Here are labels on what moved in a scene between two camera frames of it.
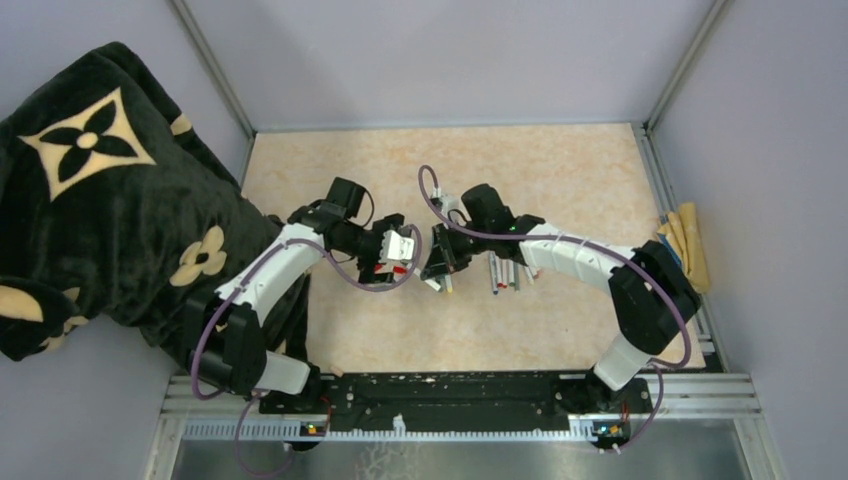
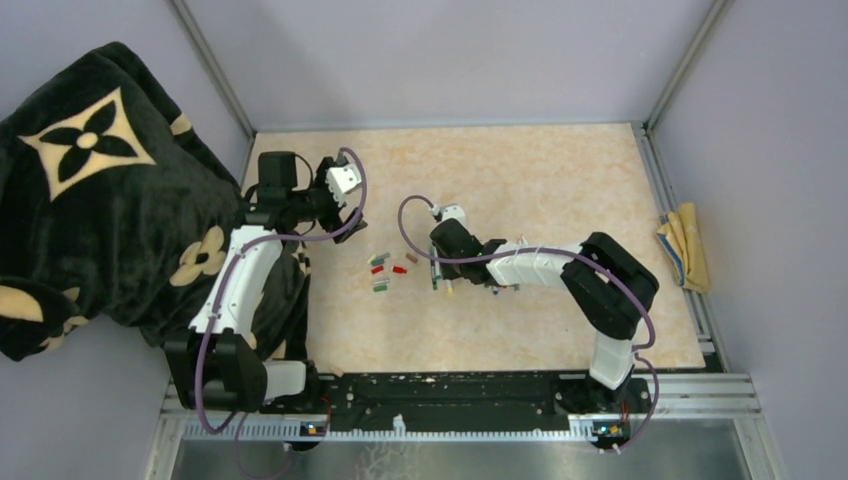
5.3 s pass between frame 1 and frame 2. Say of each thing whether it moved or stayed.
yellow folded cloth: stayed
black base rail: stayed
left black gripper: moved
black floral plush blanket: stayed
